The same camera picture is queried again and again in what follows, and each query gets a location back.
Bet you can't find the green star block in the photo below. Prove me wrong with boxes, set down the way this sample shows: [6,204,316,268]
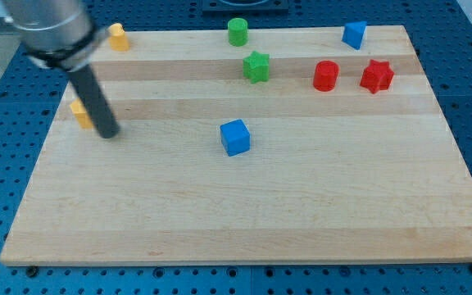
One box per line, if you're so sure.
[243,51,270,84]

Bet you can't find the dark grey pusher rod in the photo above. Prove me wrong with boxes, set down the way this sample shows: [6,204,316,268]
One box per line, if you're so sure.
[67,65,120,138]

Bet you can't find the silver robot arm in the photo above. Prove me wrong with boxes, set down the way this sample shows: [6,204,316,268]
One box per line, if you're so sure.
[2,0,108,72]

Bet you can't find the red star block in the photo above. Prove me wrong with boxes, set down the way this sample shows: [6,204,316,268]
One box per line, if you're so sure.
[360,60,394,94]

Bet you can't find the green cylinder block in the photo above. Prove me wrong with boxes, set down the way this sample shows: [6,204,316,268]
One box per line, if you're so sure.
[227,18,248,47]

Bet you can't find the red cylinder block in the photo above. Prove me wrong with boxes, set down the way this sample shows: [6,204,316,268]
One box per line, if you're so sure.
[313,61,339,92]

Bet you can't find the blue cube block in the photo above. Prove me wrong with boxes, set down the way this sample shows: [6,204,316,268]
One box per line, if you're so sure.
[220,119,251,157]

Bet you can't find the blue triangle block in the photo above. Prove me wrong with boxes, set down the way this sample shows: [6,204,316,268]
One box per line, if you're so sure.
[342,20,367,50]

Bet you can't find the wooden board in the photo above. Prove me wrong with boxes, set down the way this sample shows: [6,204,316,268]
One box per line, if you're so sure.
[0,25,472,266]

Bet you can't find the yellow heart block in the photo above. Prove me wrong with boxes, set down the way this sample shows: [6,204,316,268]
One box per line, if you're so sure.
[108,23,130,52]

